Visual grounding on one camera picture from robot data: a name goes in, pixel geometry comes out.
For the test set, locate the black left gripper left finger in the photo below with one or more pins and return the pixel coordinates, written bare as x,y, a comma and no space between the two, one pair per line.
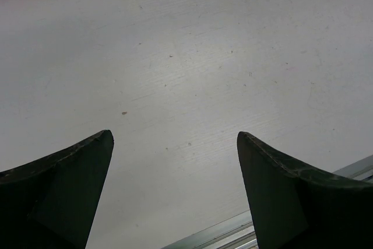
51,202

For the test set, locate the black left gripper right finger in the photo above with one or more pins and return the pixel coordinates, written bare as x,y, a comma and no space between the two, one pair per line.
296,205

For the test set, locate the aluminium table frame rail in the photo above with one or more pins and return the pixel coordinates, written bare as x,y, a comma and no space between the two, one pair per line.
239,232

